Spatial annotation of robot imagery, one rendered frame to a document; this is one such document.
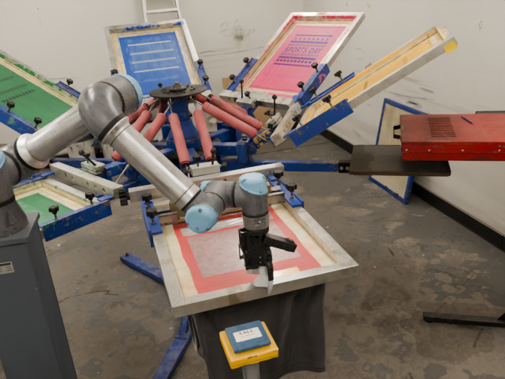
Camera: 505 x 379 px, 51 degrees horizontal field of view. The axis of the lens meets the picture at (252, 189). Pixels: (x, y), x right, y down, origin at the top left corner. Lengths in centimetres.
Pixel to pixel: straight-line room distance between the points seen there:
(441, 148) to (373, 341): 111
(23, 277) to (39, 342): 24
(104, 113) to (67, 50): 470
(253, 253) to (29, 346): 78
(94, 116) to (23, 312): 69
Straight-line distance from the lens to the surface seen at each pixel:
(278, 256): 182
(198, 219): 135
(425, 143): 247
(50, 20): 605
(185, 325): 302
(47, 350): 187
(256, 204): 145
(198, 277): 175
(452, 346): 303
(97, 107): 140
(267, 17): 635
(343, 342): 297
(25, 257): 170
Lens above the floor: 186
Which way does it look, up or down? 22 degrees down
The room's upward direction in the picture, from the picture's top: 5 degrees counter-clockwise
